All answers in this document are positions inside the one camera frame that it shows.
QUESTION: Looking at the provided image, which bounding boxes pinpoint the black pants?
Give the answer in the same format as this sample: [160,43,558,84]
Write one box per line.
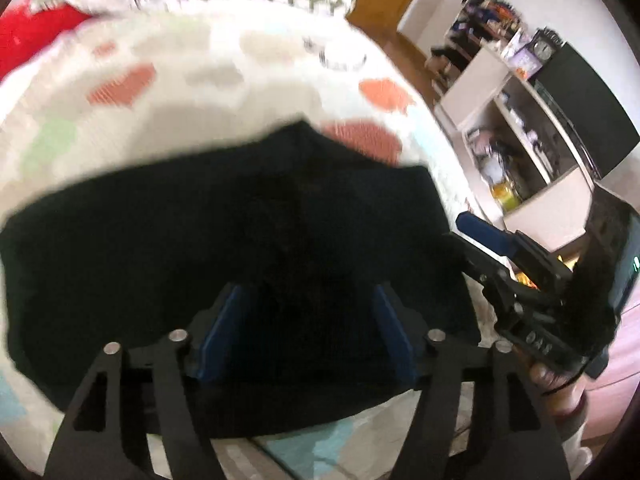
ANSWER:
[1,122,480,438]

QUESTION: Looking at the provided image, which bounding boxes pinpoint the right forearm white sleeve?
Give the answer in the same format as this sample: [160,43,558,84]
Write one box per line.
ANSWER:
[555,393,593,479]

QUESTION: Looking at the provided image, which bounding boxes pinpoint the right hand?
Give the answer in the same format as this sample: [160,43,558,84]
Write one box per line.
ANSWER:
[514,347,587,416]

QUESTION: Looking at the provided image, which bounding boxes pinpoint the white shelf unit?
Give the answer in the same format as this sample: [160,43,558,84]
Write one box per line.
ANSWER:
[425,0,598,252]

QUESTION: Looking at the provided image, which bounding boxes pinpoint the black television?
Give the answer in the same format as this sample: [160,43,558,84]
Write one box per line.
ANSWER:
[533,44,639,180]

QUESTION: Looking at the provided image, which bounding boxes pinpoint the heart patterned quilt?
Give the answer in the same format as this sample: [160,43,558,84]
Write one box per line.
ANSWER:
[0,4,501,480]

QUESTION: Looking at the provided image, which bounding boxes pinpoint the red pillow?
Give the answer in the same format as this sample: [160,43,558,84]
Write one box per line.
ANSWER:
[0,0,91,79]

